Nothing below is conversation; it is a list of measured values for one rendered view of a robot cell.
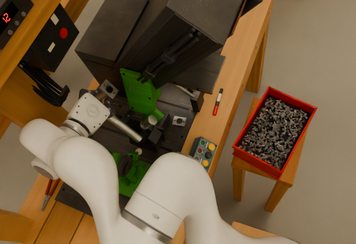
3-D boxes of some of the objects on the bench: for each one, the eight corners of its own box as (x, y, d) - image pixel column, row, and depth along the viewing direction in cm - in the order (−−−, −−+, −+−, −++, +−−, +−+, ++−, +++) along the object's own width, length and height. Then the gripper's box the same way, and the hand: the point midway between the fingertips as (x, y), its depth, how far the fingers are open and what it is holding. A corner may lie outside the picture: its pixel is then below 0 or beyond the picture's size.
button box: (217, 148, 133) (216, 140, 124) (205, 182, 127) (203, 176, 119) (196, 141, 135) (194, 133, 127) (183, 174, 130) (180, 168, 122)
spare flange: (172, 124, 137) (171, 124, 136) (174, 116, 138) (174, 115, 138) (184, 127, 135) (184, 125, 135) (186, 118, 137) (186, 117, 136)
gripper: (49, 115, 95) (84, 75, 105) (91, 148, 100) (121, 107, 111) (58, 109, 89) (94, 67, 100) (102, 145, 95) (132, 101, 105)
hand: (105, 92), depth 104 cm, fingers closed on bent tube, 3 cm apart
